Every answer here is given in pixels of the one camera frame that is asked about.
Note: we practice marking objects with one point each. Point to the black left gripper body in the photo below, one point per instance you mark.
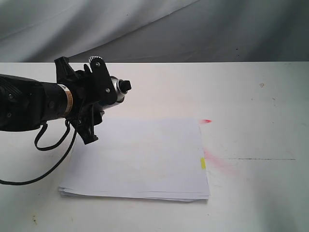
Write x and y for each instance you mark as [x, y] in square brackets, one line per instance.
[84, 94]

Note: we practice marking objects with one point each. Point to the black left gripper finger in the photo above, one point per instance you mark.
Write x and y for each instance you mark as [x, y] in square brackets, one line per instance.
[97, 114]
[102, 81]

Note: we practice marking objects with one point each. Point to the spray paint can with dots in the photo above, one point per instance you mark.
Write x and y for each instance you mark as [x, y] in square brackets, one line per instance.
[121, 87]

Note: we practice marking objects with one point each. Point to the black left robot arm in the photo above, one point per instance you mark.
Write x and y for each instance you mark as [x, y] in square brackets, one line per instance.
[26, 104]

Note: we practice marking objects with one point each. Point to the stack of white paper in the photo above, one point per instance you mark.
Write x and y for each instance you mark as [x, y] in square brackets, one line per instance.
[140, 158]

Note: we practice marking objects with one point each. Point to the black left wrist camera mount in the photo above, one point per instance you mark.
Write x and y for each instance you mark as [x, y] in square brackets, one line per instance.
[63, 68]

